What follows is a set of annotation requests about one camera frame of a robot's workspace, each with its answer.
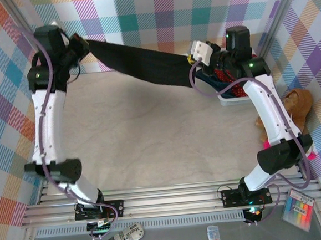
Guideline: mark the black skirt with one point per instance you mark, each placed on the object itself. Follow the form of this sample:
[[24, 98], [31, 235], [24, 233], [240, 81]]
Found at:
[[145, 63]]

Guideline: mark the red polka dot skirt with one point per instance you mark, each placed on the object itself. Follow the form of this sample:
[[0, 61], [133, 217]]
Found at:
[[238, 91]]

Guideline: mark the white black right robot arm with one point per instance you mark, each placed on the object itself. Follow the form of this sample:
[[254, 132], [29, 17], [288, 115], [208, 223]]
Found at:
[[271, 111]]

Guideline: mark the white plastic mesh basket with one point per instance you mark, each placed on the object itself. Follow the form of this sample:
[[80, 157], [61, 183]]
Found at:
[[231, 102]]

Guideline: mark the brown teddy bear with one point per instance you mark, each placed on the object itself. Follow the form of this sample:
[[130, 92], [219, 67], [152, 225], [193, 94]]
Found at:
[[298, 106]]

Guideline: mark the white pink plush doll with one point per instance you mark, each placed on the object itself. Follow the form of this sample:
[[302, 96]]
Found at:
[[312, 155]]

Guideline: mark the small white red packet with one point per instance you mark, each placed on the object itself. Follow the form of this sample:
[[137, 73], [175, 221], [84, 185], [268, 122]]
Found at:
[[214, 236]]

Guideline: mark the colourful marker pack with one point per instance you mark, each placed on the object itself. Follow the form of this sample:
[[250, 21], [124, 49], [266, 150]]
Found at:
[[298, 209]]

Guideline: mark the newspaper print pouch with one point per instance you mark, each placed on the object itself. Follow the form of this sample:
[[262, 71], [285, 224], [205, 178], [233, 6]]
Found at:
[[122, 238]]

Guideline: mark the aluminium frame post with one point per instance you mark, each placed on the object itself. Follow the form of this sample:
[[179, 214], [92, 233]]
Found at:
[[278, 16], [20, 13]]

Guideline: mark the aluminium frame rail bed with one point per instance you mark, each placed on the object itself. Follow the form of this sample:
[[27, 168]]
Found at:
[[169, 200]]

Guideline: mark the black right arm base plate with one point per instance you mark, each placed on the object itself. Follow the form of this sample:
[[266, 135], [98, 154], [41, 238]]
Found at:
[[230, 198]]

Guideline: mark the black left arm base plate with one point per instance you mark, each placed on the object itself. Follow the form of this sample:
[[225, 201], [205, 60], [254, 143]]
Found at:
[[115, 205]]

